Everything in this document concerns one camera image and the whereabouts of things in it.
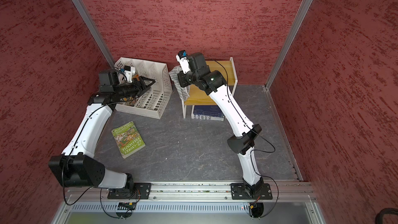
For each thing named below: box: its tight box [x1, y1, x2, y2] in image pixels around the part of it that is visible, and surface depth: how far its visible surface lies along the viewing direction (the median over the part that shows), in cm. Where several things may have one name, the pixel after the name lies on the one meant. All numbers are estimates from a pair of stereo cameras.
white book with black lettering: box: [193, 114, 225, 121], surface depth 101 cm
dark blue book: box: [192, 105, 224, 118], surface depth 99 cm
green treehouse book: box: [111, 120, 147, 160], surface depth 90 cm
